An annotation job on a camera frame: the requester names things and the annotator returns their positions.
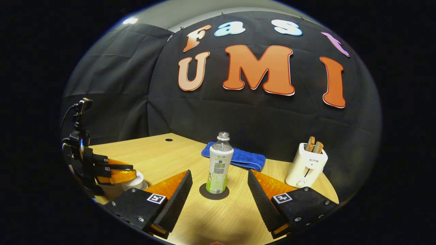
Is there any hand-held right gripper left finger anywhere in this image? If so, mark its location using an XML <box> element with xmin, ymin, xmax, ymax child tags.
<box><xmin>104</xmin><ymin>169</ymin><xmax>193</xmax><ymax>239</ymax></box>

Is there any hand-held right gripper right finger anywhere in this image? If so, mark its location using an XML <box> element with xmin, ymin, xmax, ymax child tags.
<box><xmin>248</xmin><ymin>169</ymin><xmax>339</xmax><ymax>239</ymax></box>

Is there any white teacup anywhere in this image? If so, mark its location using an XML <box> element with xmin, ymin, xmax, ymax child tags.
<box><xmin>123</xmin><ymin>171</ymin><xmax>144</xmax><ymax>188</ymax></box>

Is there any dark round coaster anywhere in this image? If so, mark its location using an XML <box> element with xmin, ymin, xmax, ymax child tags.
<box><xmin>199</xmin><ymin>183</ymin><xmax>230</xmax><ymax>200</ymax></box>

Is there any clear water bottle green label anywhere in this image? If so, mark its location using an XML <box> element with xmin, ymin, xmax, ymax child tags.
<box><xmin>206</xmin><ymin>132</ymin><xmax>234</xmax><ymax>194</ymax></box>

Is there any white saucer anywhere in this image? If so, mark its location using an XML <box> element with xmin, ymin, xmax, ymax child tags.
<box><xmin>122</xmin><ymin>181</ymin><xmax>149</xmax><ymax>192</ymax></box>

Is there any blue towel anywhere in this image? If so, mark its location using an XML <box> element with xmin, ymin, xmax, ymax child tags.
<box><xmin>201</xmin><ymin>141</ymin><xmax>266</xmax><ymax>172</ymax></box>

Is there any white toaster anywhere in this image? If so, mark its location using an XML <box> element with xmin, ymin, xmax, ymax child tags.
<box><xmin>285</xmin><ymin>143</ymin><xmax>328</xmax><ymax>188</ymax></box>

